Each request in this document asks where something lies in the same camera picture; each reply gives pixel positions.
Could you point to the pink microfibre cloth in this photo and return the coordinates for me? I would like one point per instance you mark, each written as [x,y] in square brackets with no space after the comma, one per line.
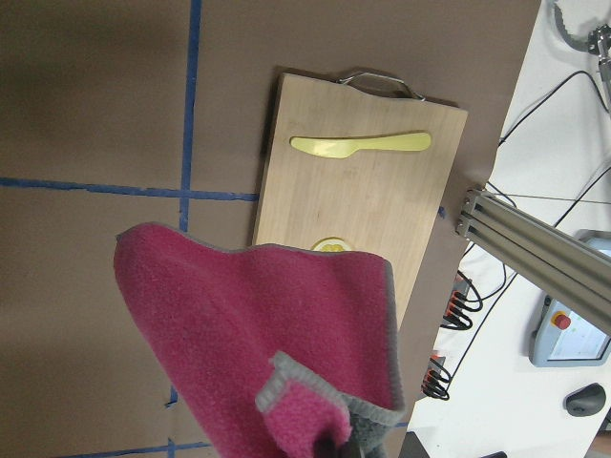
[277,351]

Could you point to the lemon slice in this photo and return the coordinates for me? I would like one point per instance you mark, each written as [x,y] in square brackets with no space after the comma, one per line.
[331,245]

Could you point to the wooden cutting board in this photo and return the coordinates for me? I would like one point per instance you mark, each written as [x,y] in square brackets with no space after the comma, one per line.
[379,201]

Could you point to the yellow plastic knife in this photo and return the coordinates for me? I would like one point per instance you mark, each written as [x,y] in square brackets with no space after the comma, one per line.
[340,148]

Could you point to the orange connector block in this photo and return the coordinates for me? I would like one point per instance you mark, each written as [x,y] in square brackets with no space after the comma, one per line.
[464,301]
[436,380]

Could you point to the blue tape strip far lengthwise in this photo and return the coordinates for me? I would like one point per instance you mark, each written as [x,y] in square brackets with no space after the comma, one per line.
[192,66]

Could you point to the blue tape strip lengthwise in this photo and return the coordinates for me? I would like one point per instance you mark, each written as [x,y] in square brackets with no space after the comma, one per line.
[192,66]
[134,191]

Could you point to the grey teach pendant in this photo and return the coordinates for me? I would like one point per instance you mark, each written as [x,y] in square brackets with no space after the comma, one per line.
[563,338]

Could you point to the black computer mouse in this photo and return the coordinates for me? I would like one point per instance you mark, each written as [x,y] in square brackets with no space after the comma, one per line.
[586,402]

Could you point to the aluminium frame post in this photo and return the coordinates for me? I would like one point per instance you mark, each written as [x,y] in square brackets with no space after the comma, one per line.
[564,267]

